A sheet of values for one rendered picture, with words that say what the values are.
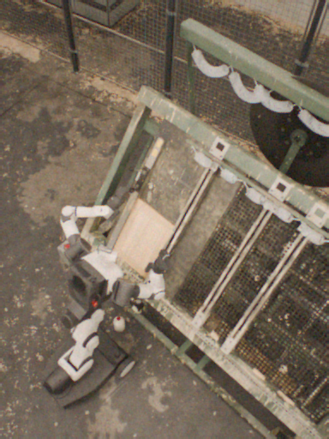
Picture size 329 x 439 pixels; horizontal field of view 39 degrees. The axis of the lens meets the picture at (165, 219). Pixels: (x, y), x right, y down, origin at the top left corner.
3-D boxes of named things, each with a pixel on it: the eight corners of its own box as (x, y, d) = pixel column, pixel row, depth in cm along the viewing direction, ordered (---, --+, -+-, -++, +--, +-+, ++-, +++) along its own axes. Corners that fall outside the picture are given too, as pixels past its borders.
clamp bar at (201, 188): (146, 278, 339) (128, 286, 319) (224, 136, 290) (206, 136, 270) (157, 286, 335) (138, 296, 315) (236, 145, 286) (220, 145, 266)
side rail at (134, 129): (92, 225, 368) (83, 228, 359) (149, 100, 322) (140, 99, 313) (97, 230, 366) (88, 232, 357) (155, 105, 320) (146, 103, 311)
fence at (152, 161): (109, 245, 354) (105, 247, 351) (161, 137, 315) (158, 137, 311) (113, 249, 352) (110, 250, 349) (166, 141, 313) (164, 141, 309)
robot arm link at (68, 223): (60, 220, 323) (70, 245, 312) (55, 210, 312) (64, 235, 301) (75, 213, 325) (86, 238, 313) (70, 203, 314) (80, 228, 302)
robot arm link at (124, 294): (136, 303, 291) (122, 303, 280) (126, 298, 296) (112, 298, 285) (141, 286, 290) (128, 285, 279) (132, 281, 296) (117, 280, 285)
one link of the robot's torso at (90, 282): (89, 327, 290) (101, 289, 269) (54, 292, 303) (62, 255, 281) (121, 304, 312) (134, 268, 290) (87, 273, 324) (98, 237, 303)
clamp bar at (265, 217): (193, 318, 323) (176, 330, 303) (283, 175, 274) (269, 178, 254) (204, 327, 319) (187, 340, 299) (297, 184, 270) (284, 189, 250)
